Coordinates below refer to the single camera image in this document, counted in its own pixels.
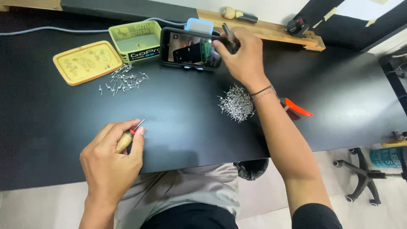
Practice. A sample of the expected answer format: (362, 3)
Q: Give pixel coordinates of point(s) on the black office chair base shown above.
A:
(365, 175)

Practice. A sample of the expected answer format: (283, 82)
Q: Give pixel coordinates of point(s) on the green tin box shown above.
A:
(136, 41)

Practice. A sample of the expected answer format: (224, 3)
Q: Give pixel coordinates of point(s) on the black and red clamp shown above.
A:
(297, 26)

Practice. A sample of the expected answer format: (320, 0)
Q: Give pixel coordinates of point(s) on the black shirt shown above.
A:
(190, 218)

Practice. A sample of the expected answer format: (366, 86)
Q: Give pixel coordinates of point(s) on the yellow tin lid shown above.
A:
(86, 62)

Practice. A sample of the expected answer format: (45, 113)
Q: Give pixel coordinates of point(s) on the phone in black case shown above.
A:
(187, 49)

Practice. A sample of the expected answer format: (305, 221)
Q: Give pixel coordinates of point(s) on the black frame with tape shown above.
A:
(362, 25)

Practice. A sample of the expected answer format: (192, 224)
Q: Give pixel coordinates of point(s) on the wooden plank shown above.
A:
(270, 30)

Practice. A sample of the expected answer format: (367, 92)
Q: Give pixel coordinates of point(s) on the grey shorts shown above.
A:
(190, 187)

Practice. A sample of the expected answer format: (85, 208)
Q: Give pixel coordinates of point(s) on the teal printed box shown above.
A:
(386, 157)

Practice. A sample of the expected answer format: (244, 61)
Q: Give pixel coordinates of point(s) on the light blue phone stand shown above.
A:
(199, 26)

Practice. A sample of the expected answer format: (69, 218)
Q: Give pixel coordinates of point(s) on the person's left hand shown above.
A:
(108, 168)

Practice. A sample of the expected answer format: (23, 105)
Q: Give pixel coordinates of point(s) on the dark patterned shoe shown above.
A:
(251, 168)

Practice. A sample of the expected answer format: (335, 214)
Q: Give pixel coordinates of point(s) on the small metal pliers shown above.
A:
(229, 33)

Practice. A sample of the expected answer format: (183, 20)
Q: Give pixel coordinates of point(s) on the dense pile of metal pins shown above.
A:
(237, 103)

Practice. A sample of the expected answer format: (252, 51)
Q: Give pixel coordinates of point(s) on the person's right hand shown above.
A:
(244, 60)

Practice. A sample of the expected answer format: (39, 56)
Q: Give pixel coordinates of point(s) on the scattered bent metal pins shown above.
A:
(125, 79)

